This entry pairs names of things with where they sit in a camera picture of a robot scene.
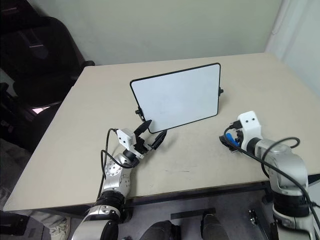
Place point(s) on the dark rounded shape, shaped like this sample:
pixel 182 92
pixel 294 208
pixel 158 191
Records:
pixel 160 231
pixel 212 226

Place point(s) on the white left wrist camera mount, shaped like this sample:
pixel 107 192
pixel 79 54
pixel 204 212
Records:
pixel 126 138

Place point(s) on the black office chair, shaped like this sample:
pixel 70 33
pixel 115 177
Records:
pixel 37 75

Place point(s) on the light sneaker shoe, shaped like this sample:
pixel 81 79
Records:
pixel 60 228

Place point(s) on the black flat bar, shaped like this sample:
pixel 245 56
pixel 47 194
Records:
pixel 192 213

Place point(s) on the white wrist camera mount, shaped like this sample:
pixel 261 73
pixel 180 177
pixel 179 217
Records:
pixel 126 138
pixel 250 125

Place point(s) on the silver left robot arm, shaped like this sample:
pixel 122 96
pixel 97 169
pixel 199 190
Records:
pixel 113 171

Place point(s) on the small black metal bracket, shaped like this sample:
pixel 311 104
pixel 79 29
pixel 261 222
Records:
pixel 253 217

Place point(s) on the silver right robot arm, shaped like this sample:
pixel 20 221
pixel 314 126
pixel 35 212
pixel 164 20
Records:
pixel 287 162

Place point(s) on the whiteboard with black frame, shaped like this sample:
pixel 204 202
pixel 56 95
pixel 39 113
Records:
pixel 176 97

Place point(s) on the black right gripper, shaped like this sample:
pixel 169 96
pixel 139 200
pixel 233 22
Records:
pixel 239 138

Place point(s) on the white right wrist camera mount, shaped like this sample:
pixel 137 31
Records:
pixel 250 125

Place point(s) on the black metal table frame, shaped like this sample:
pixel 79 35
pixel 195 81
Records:
pixel 195 193

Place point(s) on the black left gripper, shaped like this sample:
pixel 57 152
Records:
pixel 143 146

